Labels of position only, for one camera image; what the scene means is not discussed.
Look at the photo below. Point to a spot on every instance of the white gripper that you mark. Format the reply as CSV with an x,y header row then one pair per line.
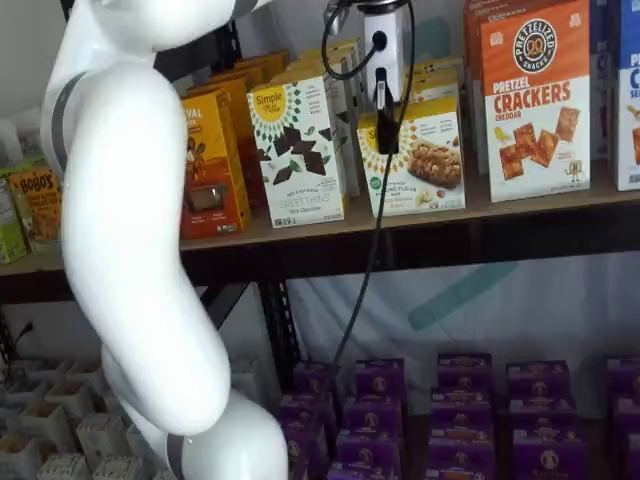
x,y
397,50

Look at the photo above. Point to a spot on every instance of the small white yellow-label box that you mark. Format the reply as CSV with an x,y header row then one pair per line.
x,y
435,92
430,165

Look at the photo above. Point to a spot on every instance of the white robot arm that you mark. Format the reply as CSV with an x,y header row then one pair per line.
x,y
125,200

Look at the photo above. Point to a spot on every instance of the white Sweet Thins box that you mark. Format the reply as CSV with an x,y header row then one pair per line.
x,y
300,150

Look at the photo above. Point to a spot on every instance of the orange pretzel crackers box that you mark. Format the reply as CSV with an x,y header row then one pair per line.
x,y
471,90
537,125

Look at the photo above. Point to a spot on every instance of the wooden shelf board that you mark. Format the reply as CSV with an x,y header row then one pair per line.
x,y
500,212
30,262

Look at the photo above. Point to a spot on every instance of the orange Revival snack box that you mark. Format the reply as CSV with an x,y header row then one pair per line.
x,y
215,165
250,140
260,72

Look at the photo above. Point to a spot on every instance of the blue white cracker box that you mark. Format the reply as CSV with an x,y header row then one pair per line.
x,y
630,100

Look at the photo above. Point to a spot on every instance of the purple snack box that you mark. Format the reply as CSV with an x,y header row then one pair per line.
x,y
542,416
380,377
462,447
465,371
307,445
364,472
312,379
307,472
462,475
550,457
627,415
374,415
624,375
537,379
369,447
305,410
462,406

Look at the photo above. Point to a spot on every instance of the yellow Bobo's snack box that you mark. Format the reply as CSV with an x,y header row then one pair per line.
x,y
40,210

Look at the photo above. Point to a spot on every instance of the pale snack box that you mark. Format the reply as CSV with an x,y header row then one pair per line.
x,y
31,142
7,142

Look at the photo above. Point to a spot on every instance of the green snack box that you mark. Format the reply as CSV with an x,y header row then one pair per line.
x,y
11,225

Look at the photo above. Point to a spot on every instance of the teal tape strip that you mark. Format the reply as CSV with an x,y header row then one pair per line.
x,y
460,295

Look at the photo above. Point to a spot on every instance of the white speckled carton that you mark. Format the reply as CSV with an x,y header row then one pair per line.
x,y
64,467
102,442
65,400
85,379
255,380
119,470

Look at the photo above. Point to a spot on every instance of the black metal shelving frame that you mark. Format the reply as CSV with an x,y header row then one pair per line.
x,y
450,255

